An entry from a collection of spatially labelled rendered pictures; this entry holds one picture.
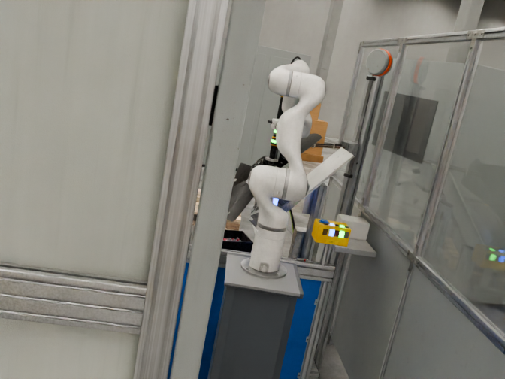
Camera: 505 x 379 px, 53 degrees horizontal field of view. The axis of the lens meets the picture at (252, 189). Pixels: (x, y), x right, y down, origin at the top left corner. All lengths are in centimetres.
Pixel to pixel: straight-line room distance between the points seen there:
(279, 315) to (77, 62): 141
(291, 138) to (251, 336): 78
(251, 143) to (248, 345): 652
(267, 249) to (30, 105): 130
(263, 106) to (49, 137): 754
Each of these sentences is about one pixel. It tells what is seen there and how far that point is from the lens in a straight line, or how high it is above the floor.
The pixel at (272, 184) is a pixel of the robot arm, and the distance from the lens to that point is 193.
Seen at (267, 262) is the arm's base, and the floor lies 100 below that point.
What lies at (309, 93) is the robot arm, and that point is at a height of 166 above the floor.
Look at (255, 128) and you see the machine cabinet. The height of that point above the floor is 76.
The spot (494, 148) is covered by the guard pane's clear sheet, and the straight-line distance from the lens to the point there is 218.
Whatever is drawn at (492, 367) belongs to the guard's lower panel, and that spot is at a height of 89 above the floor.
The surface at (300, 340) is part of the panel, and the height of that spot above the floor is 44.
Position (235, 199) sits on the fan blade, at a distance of 276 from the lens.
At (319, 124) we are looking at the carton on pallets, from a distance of 1093.
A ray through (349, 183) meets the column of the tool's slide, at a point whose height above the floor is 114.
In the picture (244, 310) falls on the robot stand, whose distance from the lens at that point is 202.
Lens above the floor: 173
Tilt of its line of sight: 13 degrees down
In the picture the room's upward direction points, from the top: 11 degrees clockwise
